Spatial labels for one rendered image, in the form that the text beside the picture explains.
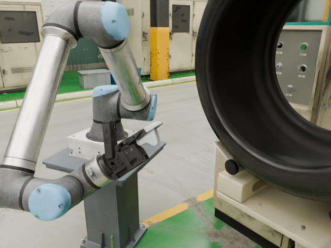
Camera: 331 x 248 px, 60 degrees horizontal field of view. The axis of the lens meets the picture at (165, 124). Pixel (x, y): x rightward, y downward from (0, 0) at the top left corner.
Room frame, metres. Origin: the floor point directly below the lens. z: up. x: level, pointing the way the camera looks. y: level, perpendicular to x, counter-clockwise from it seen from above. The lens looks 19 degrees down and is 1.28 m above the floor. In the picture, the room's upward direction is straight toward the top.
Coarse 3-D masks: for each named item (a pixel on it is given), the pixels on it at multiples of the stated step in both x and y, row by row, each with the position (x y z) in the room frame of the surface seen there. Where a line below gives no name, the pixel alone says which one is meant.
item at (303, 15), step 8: (304, 0) 1.36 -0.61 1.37; (312, 0) 1.34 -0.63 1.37; (320, 0) 1.31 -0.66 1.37; (328, 0) 1.29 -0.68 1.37; (296, 8) 1.39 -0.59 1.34; (304, 8) 1.36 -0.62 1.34; (312, 8) 1.33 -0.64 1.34; (320, 8) 1.31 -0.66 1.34; (328, 8) 1.28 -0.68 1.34; (296, 16) 1.38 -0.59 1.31; (304, 16) 1.36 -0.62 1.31; (312, 16) 1.33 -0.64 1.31; (320, 16) 1.30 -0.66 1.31; (328, 16) 1.28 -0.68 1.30; (288, 24) 1.40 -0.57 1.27; (296, 24) 1.37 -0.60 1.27; (304, 24) 1.34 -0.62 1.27; (312, 24) 1.32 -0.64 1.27; (320, 24) 1.29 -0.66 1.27; (328, 24) 1.27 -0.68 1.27
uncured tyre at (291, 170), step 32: (224, 0) 0.69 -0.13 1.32; (256, 0) 0.90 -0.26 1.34; (288, 0) 0.88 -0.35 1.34; (224, 32) 0.87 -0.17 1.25; (256, 32) 0.94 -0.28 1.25; (224, 64) 0.88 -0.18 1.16; (256, 64) 0.94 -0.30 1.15; (224, 96) 0.85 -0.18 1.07; (256, 96) 0.91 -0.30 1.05; (224, 128) 0.67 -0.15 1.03; (256, 128) 0.83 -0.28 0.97; (288, 128) 0.83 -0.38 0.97; (320, 128) 0.78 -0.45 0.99; (256, 160) 0.60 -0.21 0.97; (288, 160) 0.72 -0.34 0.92; (320, 160) 0.72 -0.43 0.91; (288, 192) 0.57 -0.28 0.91; (320, 192) 0.49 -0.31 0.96
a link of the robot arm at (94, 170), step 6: (96, 156) 0.76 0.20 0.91; (90, 162) 0.74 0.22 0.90; (96, 162) 0.73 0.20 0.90; (90, 168) 0.73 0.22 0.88; (96, 168) 0.72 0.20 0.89; (102, 168) 0.73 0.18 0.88; (90, 174) 0.71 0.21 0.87; (96, 174) 0.72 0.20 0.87; (102, 174) 0.72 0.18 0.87; (96, 180) 0.72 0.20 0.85; (102, 180) 0.72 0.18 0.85; (108, 180) 0.73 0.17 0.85; (102, 186) 0.74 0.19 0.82
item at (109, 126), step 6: (108, 120) 0.79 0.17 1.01; (102, 126) 0.78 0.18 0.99; (108, 126) 0.77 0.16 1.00; (114, 126) 0.79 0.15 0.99; (108, 132) 0.77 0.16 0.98; (114, 132) 0.79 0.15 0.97; (108, 138) 0.76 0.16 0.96; (114, 138) 0.78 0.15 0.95; (108, 144) 0.76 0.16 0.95; (114, 144) 0.77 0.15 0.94; (108, 150) 0.75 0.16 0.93; (114, 150) 0.76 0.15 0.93; (108, 156) 0.75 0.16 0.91; (114, 156) 0.75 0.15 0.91
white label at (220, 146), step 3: (213, 141) 0.71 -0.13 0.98; (216, 141) 0.72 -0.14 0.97; (219, 141) 0.73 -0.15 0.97; (216, 144) 0.70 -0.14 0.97; (219, 144) 0.72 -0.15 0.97; (219, 147) 0.70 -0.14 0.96; (222, 147) 0.71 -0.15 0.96; (222, 150) 0.69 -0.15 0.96; (225, 150) 0.71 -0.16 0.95; (222, 153) 0.68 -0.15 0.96; (225, 153) 0.69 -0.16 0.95; (228, 153) 0.70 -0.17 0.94; (225, 156) 0.67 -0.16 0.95; (228, 156) 0.68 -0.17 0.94; (231, 156) 0.70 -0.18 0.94
